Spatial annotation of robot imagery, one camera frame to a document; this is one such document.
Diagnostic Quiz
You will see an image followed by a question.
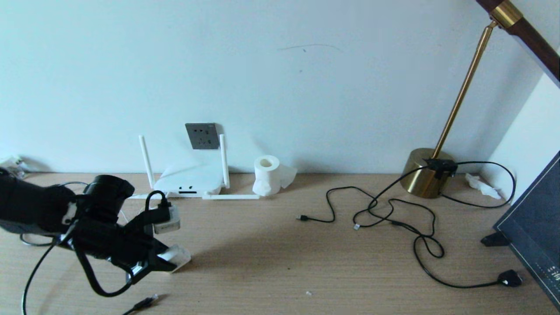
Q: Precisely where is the white power adapter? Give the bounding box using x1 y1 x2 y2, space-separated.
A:
160 245 192 274

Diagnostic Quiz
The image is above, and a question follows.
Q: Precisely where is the white router with antennas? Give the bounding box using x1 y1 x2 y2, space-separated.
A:
127 135 261 201

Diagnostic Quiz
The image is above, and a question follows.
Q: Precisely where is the crumpled clear plastic wrapper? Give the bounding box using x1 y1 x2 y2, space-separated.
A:
0 155 29 178

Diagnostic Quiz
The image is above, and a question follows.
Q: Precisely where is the white toilet paper roll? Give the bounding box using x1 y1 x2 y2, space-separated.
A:
252 155 298 197

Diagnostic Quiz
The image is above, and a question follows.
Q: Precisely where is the brass desk lamp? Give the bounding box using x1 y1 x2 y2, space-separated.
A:
400 0 560 199

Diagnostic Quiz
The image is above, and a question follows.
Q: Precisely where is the crumpled white tissue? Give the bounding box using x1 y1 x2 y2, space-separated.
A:
465 173 502 200

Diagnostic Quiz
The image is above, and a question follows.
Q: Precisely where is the black clip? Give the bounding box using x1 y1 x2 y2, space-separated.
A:
480 232 511 247

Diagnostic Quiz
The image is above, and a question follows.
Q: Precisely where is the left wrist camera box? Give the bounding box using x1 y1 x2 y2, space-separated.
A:
149 202 181 235

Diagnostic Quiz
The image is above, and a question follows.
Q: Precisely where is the black left wrist camera cable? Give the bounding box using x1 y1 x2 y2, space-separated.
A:
72 190 172 298

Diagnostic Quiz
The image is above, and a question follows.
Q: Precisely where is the grey wall socket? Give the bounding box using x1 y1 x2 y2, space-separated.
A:
185 123 221 151

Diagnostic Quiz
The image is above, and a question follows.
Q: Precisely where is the thin black USB cable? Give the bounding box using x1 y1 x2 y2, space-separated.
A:
296 186 394 230

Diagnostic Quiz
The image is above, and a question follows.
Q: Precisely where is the black cable bundle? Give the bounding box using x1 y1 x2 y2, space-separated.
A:
370 158 524 289

